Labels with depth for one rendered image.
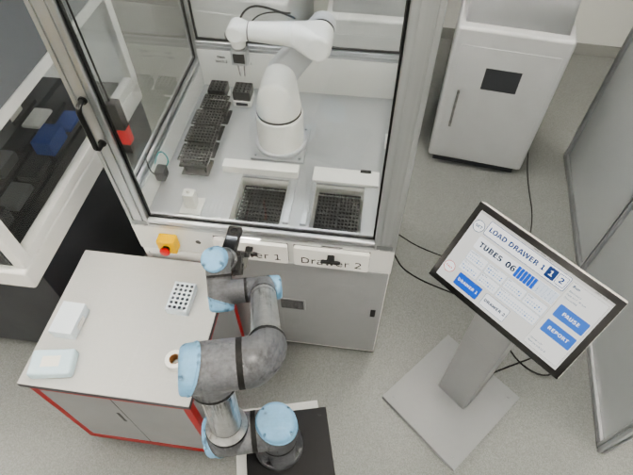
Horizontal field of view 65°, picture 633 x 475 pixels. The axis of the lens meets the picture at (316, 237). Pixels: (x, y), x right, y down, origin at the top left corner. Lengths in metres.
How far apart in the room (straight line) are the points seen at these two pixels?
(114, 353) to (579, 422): 2.14
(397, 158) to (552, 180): 2.33
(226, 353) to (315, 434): 0.68
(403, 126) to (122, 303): 1.27
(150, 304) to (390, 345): 1.30
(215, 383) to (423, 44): 0.90
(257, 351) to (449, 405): 1.63
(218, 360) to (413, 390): 1.63
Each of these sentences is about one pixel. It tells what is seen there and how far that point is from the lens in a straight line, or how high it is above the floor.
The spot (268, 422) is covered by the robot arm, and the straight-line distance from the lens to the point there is 1.48.
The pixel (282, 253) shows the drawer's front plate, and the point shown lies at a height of 0.88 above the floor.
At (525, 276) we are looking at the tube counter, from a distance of 1.70.
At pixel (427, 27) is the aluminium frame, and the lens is 1.25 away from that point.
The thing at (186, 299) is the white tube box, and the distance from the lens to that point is 1.97.
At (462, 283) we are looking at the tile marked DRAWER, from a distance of 1.76.
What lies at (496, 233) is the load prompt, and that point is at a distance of 1.72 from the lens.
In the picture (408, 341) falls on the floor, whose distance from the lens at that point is 2.74.
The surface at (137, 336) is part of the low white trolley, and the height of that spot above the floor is 0.76.
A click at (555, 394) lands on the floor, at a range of 2.84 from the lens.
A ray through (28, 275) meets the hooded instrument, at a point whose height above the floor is 0.88.
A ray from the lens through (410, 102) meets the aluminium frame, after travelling 1.37.
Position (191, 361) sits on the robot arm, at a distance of 1.11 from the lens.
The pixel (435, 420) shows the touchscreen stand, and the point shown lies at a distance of 2.57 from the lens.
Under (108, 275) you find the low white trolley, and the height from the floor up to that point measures 0.76.
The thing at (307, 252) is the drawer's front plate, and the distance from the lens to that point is 1.87.
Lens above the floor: 2.44
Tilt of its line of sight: 53 degrees down
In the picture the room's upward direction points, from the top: straight up
